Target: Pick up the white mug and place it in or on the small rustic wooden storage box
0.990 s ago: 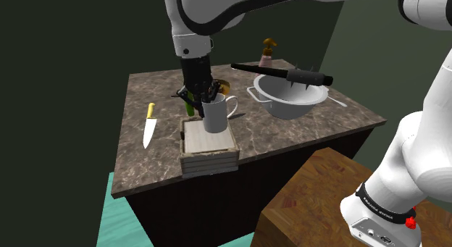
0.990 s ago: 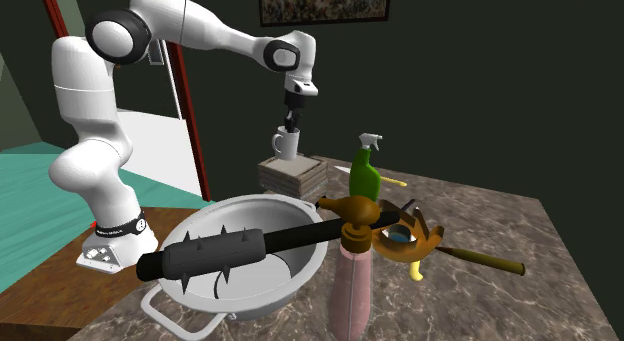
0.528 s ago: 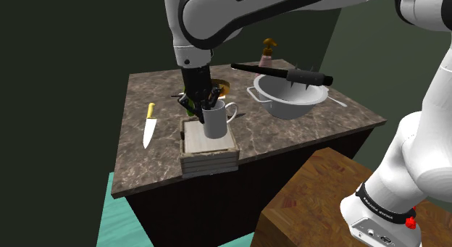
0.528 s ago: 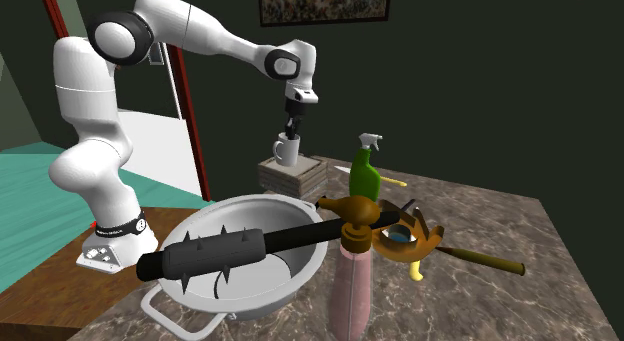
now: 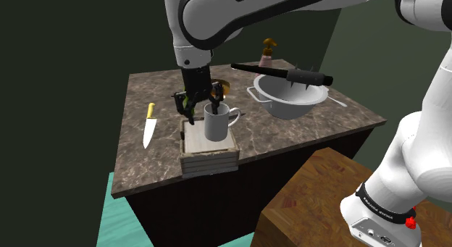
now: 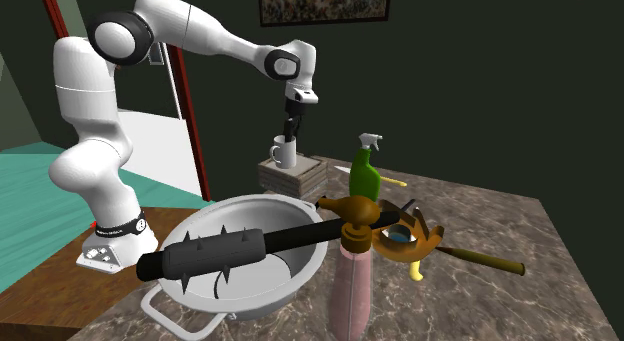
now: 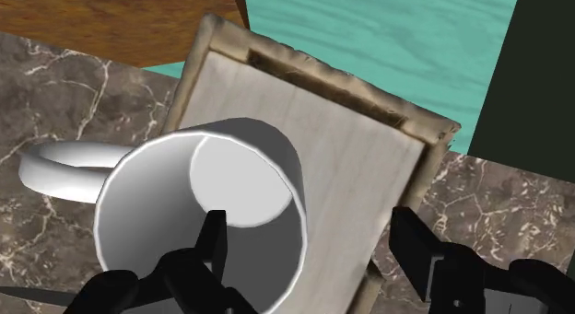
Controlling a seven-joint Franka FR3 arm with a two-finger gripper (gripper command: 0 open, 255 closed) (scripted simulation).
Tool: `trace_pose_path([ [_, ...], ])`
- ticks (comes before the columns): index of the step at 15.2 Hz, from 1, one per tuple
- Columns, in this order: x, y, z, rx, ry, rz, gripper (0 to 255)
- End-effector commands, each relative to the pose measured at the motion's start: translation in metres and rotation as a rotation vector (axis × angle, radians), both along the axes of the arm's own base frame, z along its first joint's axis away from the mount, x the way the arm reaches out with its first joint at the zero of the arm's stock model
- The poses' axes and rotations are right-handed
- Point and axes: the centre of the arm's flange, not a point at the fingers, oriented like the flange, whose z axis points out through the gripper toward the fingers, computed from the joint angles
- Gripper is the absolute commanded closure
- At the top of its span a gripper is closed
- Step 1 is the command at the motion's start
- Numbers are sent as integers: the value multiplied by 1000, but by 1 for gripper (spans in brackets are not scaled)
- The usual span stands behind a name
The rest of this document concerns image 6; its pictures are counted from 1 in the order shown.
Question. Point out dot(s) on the framed wall picture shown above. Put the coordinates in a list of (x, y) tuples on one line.
[(324, 3)]

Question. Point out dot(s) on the black spiked club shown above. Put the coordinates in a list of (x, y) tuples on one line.
[(214, 256)]

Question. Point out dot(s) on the orange hand-shaped figure with eye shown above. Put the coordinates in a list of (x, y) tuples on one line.
[(419, 245)]

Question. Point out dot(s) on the grey wooden crate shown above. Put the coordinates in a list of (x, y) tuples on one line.
[(297, 180)]

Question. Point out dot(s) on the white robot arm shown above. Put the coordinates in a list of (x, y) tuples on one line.
[(88, 86)]

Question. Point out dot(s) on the brown wooden robot stand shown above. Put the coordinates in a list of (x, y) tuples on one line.
[(53, 286)]

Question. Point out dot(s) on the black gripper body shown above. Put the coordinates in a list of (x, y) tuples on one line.
[(293, 108)]

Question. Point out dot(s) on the green spray bottle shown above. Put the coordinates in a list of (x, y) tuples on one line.
[(364, 176)]

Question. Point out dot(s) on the white mug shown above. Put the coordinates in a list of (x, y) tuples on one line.
[(286, 154)]

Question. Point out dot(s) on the pink soap dispenser brown pump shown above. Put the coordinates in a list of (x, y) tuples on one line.
[(351, 291)]

